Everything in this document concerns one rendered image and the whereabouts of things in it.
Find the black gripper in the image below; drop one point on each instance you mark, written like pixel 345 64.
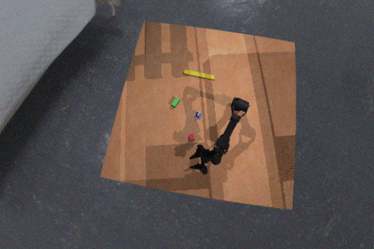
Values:
pixel 201 166

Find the yellow bar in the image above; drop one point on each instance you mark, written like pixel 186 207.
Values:
pixel 199 74

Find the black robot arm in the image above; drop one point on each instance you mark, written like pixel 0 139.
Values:
pixel 223 142

